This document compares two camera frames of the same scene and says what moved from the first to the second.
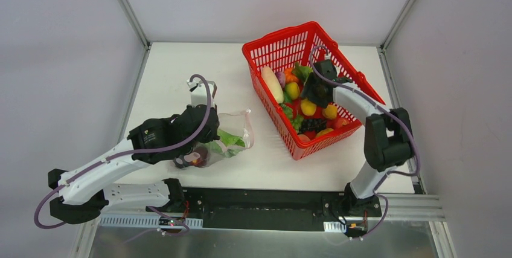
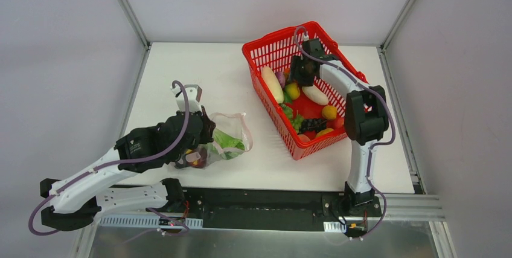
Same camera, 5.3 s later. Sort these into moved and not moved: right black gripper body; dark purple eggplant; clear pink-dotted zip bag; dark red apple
Moved: right black gripper body
Not moved: dark red apple; clear pink-dotted zip bag; dark purple eggplant
